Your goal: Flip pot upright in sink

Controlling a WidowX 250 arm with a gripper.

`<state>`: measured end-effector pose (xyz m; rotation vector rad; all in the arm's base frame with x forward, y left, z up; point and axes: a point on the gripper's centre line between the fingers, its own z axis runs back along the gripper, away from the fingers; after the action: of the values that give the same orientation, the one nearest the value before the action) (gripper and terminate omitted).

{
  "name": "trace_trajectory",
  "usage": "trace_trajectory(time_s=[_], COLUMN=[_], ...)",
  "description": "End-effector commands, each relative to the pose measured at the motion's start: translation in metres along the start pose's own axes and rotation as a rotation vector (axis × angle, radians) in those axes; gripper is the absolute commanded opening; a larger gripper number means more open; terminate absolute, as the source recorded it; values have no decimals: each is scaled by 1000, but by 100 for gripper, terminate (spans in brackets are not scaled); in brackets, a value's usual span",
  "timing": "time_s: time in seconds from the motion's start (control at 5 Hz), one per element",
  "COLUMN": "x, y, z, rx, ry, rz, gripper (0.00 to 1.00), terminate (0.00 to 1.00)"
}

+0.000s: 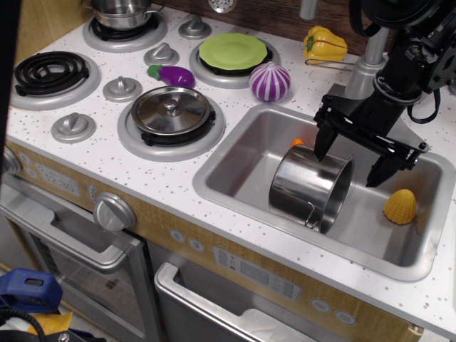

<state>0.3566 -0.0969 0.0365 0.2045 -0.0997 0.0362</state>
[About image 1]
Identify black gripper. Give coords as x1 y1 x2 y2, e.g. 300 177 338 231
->
314 78 429 187

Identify steel pot lying sideways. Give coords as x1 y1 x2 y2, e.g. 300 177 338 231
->
269 145 355 234

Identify silver metal sink basin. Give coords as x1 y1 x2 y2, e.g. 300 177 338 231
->
193 105 455 281

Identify steel pot lid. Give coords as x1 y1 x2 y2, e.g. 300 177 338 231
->
130 86 212 136

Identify steel pot on burner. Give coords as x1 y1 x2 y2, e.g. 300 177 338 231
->
88 0 164 31

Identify orange toy piece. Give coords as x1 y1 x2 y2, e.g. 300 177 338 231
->
290 138 304 148

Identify yellow toy corn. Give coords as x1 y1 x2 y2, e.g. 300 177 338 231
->
383 189 417 225

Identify silver toy faucet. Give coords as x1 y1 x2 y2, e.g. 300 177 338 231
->
327 27 428 150

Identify purple striped toy onion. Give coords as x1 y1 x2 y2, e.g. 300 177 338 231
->
249 61 291 103

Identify yellow toy bell pepper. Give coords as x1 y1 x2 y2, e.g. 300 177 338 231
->
304 26 348 63

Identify green plastic plate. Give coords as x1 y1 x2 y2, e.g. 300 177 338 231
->
199 33 268 71

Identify purple toy eggplant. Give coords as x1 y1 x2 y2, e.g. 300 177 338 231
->
147 65 196 88

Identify perforated metal ladle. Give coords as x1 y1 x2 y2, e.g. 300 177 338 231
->
208 0 238 14

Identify silver stove knob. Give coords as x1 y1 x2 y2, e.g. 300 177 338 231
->
179 16 212 40
103 76 143 103
51 113 96 144
143 43 180 66

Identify toy dishwasher door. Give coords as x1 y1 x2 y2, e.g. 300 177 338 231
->
154 262 341 341

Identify silver oven dial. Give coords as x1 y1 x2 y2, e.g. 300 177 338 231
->
93 192 137 232

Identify toy oven door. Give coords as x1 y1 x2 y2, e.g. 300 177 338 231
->
1 175 163 341

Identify black coil burner left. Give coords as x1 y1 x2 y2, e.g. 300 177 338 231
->
14 51 90 96

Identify silver oven dial left edge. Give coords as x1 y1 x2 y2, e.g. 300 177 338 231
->
1 147 22 175

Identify blue clamp tool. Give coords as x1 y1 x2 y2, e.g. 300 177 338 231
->
1 268 63 314

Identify black cable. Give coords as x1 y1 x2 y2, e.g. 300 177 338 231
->
406 88 441 125

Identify metal wire utensil handle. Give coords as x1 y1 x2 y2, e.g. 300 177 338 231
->
305 58 355 72

